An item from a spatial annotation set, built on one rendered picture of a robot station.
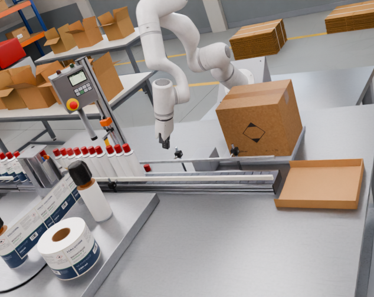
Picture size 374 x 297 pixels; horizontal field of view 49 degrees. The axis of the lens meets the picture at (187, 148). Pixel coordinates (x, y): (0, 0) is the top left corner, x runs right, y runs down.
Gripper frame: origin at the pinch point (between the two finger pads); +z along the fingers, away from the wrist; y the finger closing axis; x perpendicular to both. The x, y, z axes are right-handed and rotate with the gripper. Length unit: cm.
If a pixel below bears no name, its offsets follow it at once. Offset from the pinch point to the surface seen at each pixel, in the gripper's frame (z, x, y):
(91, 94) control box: -10.5, -45.3, -10.1
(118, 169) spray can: 21.8, -26.4, 2.4
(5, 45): 156, -462, -322
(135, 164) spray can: 16.3, -16.8, 1.5
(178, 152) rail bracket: 10.3, 2.0, -8.3
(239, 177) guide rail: 4.0, 36.7, 4.1
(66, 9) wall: 204, -575, -616
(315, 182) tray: 1, 66, -2
